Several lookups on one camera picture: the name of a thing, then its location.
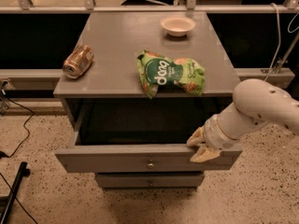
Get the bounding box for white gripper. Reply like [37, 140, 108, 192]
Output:
[186, 114, 241, 163]

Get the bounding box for grey top drawer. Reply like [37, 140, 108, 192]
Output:
[55, 105, 242, 175]

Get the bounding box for grey drawer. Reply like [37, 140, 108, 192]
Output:
[55, 105, 242, 175]
[95, 172, 204, 189]

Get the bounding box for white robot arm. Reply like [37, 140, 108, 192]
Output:
[186, 78, 299, 163]

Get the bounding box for grey bottom drawer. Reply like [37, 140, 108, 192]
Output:
[95, 172, 204, 189]

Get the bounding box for grey drawer cabinet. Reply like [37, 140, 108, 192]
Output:
[54, 11, 242, 188]

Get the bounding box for green dang chip bag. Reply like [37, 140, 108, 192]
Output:
[136, 50, 205, 98]

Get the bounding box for white paper bowl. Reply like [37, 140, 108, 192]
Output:
[161, 16, 195, 37]

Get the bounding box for brown soda can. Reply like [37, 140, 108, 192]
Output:
[63, 45, 94, 79]

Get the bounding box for black stand leg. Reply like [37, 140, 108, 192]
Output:
[0, 161, 30, 224]

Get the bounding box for white cable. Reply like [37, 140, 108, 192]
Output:
[263, 2, 282, 82]

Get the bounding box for black floor cable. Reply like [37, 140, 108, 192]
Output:
[0, 89, 36, 159]

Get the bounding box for metal railing frame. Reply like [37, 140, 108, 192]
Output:
[0, 0, 299, 91]

